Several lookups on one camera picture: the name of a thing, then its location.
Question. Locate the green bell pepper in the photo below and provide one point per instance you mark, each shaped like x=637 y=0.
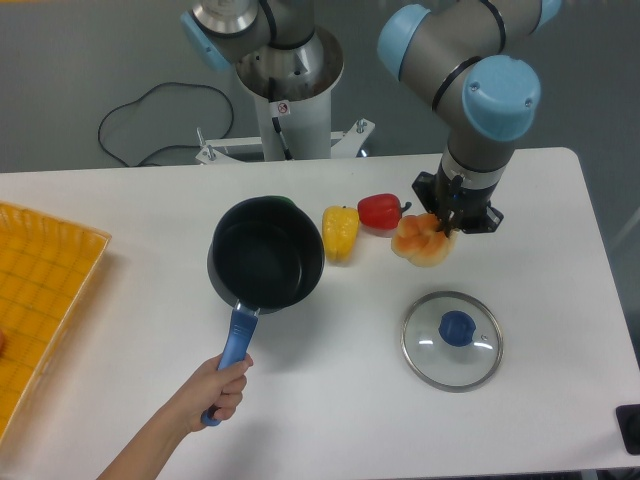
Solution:
x=279 y=198

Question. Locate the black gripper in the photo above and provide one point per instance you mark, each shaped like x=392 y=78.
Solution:
x=458 y=208

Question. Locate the round orange bread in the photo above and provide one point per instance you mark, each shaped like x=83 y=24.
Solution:
x=419 y=240

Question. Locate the black pot blue handle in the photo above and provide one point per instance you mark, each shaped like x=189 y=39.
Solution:
x=264 y=256

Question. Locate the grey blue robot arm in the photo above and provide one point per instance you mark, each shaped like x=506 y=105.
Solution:
x=454 y=61

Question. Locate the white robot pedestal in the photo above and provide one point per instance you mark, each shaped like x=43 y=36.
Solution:
x=292 y=94

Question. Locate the person's bare hand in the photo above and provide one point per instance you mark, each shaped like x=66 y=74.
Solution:
x=210 y=385

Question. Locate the glass lid blue knob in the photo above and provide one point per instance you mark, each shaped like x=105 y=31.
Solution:
x=452 y=341

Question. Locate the person's bare forearm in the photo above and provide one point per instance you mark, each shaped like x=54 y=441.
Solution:
x=147 y=453

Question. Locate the yellow bell pepper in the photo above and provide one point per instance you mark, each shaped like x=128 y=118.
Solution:
x=340 y=226

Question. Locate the red bell pepper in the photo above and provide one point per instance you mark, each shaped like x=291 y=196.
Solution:
x=382 y=211

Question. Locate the black device at edge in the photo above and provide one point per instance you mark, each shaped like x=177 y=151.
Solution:
x=628 y=417

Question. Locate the yellow woven basket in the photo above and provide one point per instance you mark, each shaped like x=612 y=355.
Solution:
x=46 y=265

